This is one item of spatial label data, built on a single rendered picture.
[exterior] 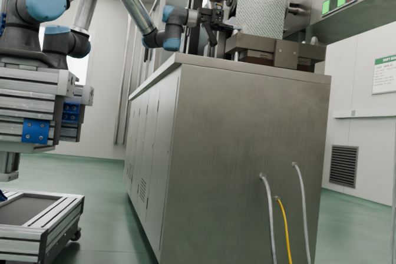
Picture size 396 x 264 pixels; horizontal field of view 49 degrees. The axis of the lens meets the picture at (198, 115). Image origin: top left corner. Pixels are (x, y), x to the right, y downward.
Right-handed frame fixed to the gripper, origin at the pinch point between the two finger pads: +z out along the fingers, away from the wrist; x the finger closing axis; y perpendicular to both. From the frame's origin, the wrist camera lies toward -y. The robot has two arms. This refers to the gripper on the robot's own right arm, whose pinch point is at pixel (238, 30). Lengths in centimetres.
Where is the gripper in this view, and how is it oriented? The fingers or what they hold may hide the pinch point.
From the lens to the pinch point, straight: 200.5
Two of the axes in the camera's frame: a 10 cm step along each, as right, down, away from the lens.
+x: -2.3, 0.2, 9.7
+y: 1.1, -9.9, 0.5
